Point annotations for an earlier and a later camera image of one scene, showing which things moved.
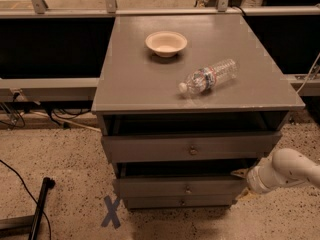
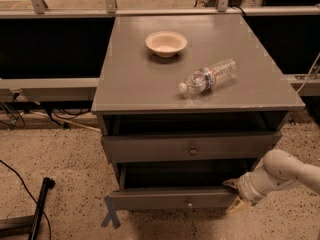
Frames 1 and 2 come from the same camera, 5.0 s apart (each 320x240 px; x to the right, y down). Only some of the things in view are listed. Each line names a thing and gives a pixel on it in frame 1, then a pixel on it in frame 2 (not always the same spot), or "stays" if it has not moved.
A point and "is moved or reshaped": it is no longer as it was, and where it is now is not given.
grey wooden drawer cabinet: (188, 106) stays
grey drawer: (180, 179) is moved or reshaped
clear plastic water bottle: (207, 76) stays
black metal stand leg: (26, 226) stays
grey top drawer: (182, 147) stays
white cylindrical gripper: (254, 179) -> (242, 188)
